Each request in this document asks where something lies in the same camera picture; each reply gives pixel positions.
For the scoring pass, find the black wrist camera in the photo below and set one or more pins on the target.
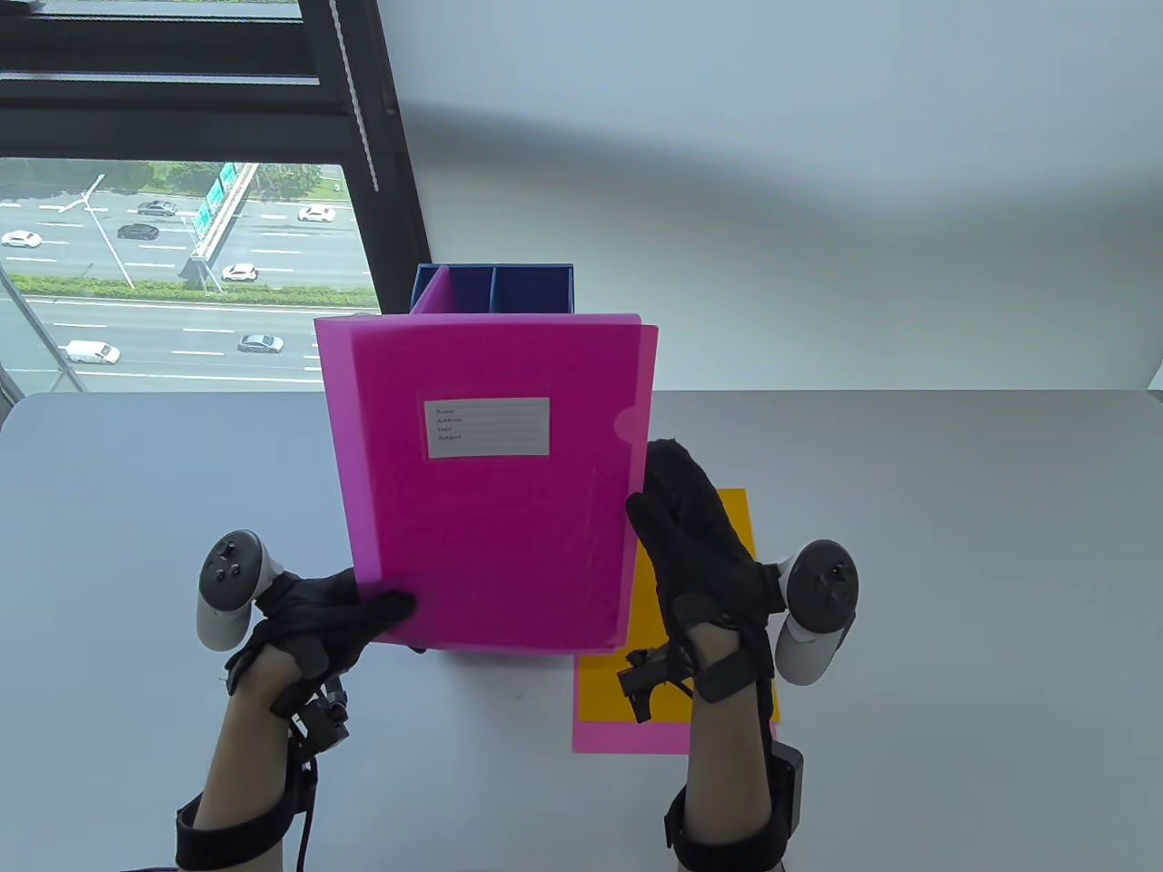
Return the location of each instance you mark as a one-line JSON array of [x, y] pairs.
[[323, 722], [650, 681]]

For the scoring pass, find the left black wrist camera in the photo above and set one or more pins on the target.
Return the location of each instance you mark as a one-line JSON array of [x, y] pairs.
[[323, 722]]

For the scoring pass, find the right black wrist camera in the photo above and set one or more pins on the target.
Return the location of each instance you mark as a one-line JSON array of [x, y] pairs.
[[650, 681]]

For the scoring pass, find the pink L-shaped folder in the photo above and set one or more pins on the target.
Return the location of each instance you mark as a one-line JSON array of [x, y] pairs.
[[338, 436], [434, 300]]

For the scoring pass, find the blue plastic file organizer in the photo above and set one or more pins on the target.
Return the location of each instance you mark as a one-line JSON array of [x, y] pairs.
[[536, 289]]

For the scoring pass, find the black forearm sensor box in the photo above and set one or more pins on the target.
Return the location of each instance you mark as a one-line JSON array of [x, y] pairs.
[[788, 781]]

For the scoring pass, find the left grey tracking controller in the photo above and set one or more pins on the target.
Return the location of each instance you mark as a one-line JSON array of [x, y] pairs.
[[227, 590]]

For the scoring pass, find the person's left hand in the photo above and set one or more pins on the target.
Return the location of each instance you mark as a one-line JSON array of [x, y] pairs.
[[318, 627]]

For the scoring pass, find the person's left forearm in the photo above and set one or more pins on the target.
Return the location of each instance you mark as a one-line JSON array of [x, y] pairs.
[[245, 754]]

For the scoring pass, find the grey tracking controller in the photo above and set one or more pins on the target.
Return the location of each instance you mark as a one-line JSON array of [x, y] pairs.
[[227, 590], [818, 609]]

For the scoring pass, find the pink plastic folder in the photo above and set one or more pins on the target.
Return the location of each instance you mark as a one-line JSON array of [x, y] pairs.
[[500, 545]]

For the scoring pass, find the pink cardstock sheet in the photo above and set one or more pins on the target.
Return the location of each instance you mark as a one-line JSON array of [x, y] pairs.
[[627, 738]]

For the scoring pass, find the right grey tracking controller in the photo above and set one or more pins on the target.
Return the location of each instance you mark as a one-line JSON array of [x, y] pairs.
[[818, 609]]

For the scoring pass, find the person's right hand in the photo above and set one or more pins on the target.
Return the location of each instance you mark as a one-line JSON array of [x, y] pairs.
[[700, 563]]

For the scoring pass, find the highway sign gantry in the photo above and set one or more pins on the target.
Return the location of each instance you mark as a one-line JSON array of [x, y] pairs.
[[218, 218]]

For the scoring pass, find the orange cardstock sheet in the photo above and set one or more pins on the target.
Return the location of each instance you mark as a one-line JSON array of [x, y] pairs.
[[600, 699]]

